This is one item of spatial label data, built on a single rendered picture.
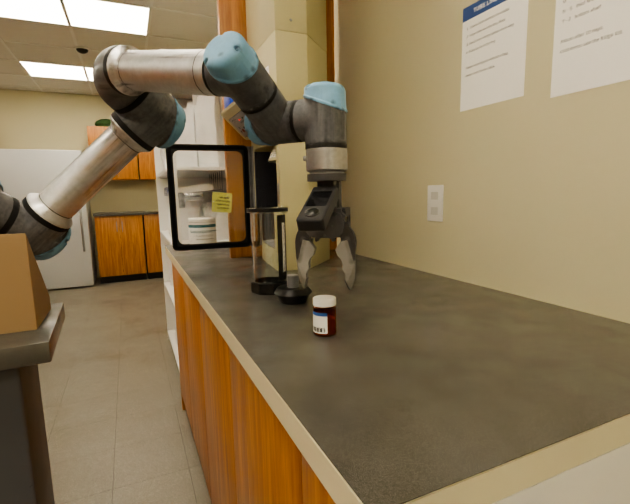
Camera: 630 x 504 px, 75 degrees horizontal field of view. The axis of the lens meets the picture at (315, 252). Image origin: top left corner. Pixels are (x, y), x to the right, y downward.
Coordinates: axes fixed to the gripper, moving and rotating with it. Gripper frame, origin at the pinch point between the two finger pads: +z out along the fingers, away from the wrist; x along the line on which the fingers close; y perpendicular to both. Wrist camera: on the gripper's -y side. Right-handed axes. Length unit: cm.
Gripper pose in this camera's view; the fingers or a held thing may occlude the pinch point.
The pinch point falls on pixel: (326, 284)
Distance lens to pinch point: 75.6
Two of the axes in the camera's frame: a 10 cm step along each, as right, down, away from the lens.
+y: 2.4, -1.4, 9.6
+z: 0.2, 9.9, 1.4
